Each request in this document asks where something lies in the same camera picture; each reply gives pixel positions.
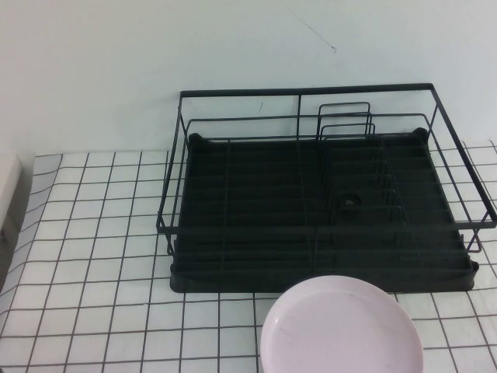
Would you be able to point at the white black-grid tablecloth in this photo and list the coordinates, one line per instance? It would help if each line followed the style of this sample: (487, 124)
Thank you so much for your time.
(97, 233)

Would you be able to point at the black plastic drip tray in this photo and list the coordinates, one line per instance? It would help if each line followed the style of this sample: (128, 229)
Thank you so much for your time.
(252, 194)

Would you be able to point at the pink round plate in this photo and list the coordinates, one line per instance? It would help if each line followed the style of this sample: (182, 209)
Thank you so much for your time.
(338, 334)

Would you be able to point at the white box-shaped object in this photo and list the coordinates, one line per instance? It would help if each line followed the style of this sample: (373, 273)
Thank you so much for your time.
(7, 186)

